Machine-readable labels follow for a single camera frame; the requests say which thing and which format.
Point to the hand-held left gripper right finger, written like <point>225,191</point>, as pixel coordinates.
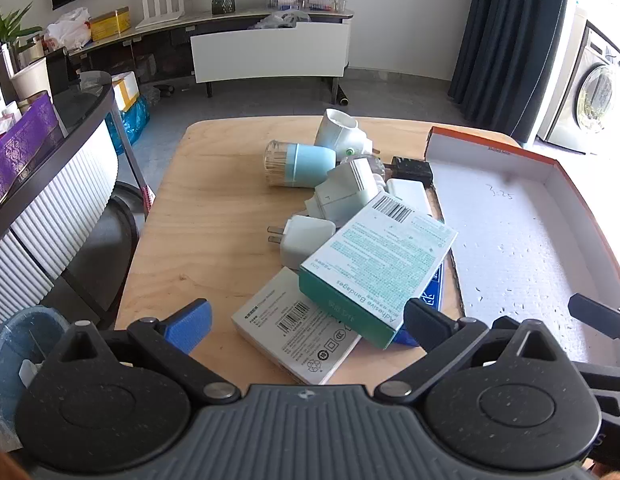
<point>424,322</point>

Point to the white plug-in heater green button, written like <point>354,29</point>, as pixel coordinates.
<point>337,130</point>

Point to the silver washing machine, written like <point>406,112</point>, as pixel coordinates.
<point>585,90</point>

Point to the dark blue curtain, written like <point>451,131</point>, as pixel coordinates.
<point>510,40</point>

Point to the leafy green plant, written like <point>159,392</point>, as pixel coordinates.
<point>7,25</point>

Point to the white power adapter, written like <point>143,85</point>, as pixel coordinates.
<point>412,197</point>

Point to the white charger with prongs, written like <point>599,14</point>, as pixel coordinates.
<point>307,240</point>

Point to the white ribbed counter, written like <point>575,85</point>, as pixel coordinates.
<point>55,210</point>

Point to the clear bottle white cap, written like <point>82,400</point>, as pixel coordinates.
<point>375,164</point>

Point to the dark round stool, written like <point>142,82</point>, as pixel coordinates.
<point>110,240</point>

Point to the trash bin with blue liner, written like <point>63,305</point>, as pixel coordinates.
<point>20,340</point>

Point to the orange and white cardboard box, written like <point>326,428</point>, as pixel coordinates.
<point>510,240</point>

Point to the yellow tin box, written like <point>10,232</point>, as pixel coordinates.
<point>110,24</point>

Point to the white plastic bag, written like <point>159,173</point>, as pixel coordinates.
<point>67,30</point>

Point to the blue plastic bag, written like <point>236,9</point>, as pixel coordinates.
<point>132,122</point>

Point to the white router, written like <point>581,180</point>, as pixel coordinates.
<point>160,19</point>

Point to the black charger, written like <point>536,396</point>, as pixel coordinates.
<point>412,170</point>

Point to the white and grey adapter box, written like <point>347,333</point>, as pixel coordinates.
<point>290,332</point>

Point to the light blue toothpick holder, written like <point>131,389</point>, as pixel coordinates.
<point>302,165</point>

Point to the white and yellow cardboard box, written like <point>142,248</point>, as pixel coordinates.
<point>125,90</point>

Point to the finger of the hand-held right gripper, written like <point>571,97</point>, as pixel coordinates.
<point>595,312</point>

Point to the white plug-in heater leaf logo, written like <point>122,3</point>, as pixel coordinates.
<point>347,190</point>

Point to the white tv stand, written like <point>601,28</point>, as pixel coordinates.
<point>265,57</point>

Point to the teal bandage box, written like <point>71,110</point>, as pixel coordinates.
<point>385,260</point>

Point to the grey plastic bag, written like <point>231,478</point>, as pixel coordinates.
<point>280,20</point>

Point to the black roll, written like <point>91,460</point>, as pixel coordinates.
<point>344,96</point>

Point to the white paper cup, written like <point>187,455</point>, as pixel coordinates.
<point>32,80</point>

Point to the clear plastic containers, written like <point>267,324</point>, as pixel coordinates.
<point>310,4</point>

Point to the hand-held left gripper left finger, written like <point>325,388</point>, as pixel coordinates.
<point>191,324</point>

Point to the blue printed tin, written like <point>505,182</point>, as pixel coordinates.
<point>432,297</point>

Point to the purple patterned box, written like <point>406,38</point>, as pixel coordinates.
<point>20,150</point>

